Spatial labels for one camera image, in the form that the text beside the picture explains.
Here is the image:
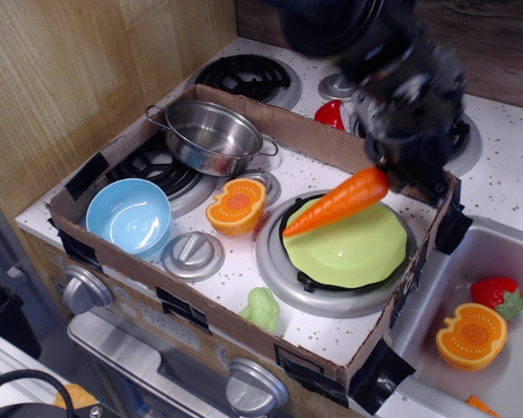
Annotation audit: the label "orange half on stove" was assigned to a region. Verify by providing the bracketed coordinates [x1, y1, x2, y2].
[206, 178, 267, 236]

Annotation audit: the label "orange piece in sink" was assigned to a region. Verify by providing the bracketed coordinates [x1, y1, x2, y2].
[466, 394, 500, 418]

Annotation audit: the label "silver stovetop knob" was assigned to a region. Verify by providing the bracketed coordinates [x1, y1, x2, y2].
[318, 73, 356, 103]
[161, 231, 225, 282]
[239, 170, 282, 207]

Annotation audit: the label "orange half in sink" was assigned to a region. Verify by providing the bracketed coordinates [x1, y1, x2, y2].
[436, 303, 508, 372]

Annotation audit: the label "silver oven knob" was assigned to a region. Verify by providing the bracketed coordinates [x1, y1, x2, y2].
[226, 357, 290, 417]
[62, 265, 114, 314]

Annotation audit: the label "light green plate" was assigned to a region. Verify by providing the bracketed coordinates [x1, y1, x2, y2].
[282, 200, 409, 289]

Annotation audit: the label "silver stovetop knob back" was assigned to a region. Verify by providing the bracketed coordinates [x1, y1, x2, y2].
[318, 73, 356, 103]

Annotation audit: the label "orange object bottom left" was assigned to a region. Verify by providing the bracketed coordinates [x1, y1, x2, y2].
[53, 383, 97, 409]

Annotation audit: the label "small steel pot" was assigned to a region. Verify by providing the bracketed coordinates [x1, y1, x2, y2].
[145, 99, 279, 177]

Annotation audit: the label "orange toy carrot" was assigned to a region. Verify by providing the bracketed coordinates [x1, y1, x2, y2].
[282, 167, 390, 238]

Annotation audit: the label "light green toy vegetable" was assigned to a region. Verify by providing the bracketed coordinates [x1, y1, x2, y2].
[239, 287, 281, 333]

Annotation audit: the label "silver stovetop knob middle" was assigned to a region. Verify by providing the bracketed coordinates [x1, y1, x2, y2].
[239, 170, 282, 207]

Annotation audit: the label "black burner front left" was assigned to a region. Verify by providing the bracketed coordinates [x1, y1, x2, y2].
[106, 131, 202, 199]

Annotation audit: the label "silver oven door handle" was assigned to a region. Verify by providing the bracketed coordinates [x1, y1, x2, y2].
[68, 313, 225, 417]

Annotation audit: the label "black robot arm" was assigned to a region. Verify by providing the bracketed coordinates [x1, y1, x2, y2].
[273, 1, 466, 206]

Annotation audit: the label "red strawberry in sink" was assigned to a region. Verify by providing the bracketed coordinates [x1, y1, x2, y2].
[470, 276, 523, 321]

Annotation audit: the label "silver stovetop knob front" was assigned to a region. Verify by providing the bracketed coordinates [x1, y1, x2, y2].
[161, 231, 225, 282]

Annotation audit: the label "black cable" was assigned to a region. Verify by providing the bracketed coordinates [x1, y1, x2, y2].
[0, 368, 75, 418]

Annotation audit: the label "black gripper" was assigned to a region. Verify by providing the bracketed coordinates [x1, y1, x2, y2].
[336, 17, 466, 207]

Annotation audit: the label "silver oven knob right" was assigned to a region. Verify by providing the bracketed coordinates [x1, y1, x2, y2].
[226, 357, 290, 417]

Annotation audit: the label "black burner back left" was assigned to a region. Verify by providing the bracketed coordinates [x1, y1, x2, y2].
[194, 54, 291, 101]

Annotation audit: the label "silver sink basin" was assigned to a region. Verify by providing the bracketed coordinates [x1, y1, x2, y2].
[388, 217, 523, 417]

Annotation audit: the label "silver oven knob left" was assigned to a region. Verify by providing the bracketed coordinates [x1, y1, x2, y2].
[62, 265, 114, 314]

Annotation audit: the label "light blue bowl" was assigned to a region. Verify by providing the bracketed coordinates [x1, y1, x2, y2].
[85, 179, 173, 259]

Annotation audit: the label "black burner back right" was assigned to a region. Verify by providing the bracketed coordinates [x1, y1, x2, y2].
[350, 114, 471, 162]

